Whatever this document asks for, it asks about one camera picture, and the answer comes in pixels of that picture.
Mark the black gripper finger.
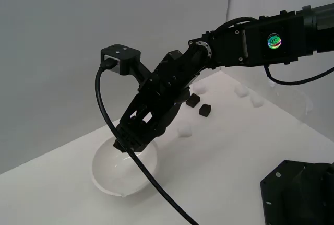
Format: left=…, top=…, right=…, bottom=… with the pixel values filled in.
left=130, top=93, right=181, bottom=153
left=113, top=86, right=157, bottom=154

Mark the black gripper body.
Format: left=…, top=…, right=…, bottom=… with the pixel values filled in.
left=140, top=45, right=215, bottom=104

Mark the small black foam box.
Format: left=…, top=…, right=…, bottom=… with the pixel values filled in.
left=198, top=103, right=212, bottom=118
left=185, top=93, right=201, bottom=109
left=120, top=141, right=138, bottom=154

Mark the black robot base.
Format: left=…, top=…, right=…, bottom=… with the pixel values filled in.
left=260, top=160, right=334, bottom=225

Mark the small white foam box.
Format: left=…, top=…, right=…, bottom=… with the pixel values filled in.
left=234, top=84, right=249, bottom=98
left=177, top=122, right=195, bottom=138
left=193, top=80, right=209, bottom=94
left=249, top=91, right=264, bottom=108

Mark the white ceramic bowl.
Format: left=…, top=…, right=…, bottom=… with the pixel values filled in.
left=90, top=131, right=161, bottom=198

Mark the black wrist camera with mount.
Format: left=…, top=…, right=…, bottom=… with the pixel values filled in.
left=100, top=44, right=154, bottom=86

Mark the thick black camera cable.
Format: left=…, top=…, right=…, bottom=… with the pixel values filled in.
left=94, top=60, right=199, bottom=225

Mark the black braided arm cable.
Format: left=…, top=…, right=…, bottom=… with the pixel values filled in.
left=213, top=16, right=259, bottom=38

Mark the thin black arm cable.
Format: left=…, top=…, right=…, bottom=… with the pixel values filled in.
left=263, top=64, right=334, bottom=85

